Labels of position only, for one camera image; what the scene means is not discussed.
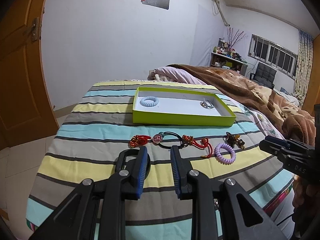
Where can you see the brown plush blanket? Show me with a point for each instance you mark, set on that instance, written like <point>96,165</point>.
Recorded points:
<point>250,92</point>

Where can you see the barred window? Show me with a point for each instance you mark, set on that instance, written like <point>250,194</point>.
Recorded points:
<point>272,53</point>

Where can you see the purple flower branches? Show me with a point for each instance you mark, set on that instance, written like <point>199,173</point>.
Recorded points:
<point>235,38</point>

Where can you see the striped bed cloth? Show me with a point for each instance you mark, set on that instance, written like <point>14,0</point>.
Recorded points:
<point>100,130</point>

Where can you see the colourful plaid cloth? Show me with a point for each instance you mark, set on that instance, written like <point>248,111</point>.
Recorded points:
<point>280,196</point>

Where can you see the floral curtain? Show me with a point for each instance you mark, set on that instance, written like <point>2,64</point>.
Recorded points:
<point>303,67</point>

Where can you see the black chair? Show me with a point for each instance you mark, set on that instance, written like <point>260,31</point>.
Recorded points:
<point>266,73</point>

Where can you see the wooden shelf desk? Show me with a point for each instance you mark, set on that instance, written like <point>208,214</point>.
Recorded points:
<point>225,63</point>

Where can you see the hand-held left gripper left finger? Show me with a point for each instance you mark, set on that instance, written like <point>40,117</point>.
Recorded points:
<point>142,170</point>

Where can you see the white wall pipe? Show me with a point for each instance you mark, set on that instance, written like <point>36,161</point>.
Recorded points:
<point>221,12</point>

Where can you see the metal door latch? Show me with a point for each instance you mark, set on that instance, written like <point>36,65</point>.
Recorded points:
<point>33,30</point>

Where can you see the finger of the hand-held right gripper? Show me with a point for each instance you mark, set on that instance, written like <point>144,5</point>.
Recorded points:
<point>271,148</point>
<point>277,141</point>

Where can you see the orange wooden door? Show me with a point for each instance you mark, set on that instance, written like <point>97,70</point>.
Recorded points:
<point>20,80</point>

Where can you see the pink floral quilt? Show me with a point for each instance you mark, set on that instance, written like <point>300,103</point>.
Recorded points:
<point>170,75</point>

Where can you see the green cardboard box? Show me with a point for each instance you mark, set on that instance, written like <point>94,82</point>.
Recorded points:
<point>175,118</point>

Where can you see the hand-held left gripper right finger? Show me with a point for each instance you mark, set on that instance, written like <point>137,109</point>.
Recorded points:
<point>175,172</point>

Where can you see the group of bottles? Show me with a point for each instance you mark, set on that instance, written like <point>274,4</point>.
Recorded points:
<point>223,48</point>

